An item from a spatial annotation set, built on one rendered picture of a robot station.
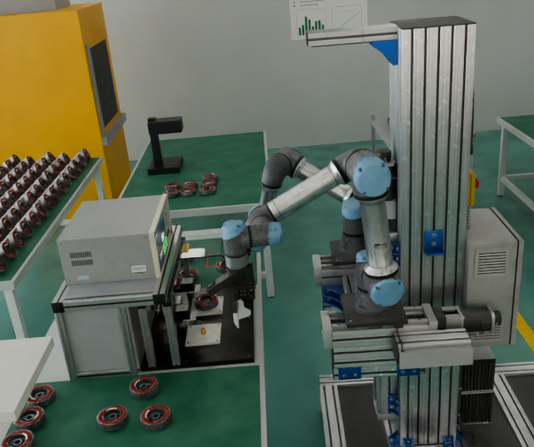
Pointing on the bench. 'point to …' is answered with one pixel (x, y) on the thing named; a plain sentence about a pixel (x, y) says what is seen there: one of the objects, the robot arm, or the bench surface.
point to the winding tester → (114, 240)
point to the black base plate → (241, 351)
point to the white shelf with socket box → (3, 377)
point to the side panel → (97, 343)
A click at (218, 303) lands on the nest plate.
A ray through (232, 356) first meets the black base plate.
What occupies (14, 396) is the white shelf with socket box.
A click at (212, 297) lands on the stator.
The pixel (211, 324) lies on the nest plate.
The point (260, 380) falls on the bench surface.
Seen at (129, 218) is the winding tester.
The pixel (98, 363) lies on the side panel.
